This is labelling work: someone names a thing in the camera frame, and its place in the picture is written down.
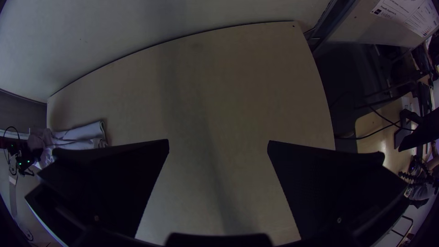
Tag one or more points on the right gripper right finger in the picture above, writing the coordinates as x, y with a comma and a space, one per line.
329, 192

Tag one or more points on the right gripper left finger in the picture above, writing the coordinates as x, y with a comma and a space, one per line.
109, 185

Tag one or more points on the grey t-shirt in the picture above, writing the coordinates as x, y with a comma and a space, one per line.
82, 135

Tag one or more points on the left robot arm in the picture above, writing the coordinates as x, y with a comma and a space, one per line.
25, 157

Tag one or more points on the white paper poster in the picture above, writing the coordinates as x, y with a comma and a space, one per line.
411, 13

